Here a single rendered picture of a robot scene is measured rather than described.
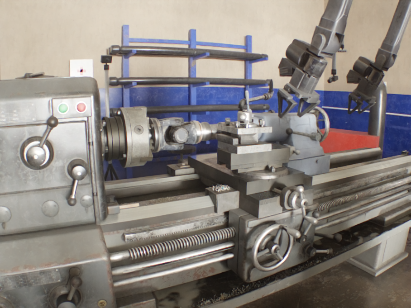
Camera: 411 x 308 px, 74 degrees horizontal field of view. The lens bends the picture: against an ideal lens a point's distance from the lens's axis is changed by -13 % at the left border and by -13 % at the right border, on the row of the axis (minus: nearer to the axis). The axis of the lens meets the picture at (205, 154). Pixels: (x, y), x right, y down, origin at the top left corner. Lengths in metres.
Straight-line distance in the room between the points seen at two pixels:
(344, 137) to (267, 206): 3.10
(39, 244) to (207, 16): 4.38
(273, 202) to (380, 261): 1.46
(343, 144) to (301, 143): 2.59
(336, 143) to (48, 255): 3.80
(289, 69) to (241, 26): 4.34
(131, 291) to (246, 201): 0.60
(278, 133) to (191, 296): 0.89
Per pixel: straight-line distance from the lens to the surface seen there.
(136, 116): 1.24
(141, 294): 1.35
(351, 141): 4.20
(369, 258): 2.50
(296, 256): 1.47
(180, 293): 1.45
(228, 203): 1.28
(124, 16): 4.51
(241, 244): 1.26
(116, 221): 1.14
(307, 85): 0.91
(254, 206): 1.21
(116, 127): 1.24
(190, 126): 1.35
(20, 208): 1.08
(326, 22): 0.88
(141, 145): 1.21
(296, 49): 0.93
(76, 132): 1.01
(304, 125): 1.72
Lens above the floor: 1.28
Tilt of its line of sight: 12 degrees down
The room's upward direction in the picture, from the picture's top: straight up
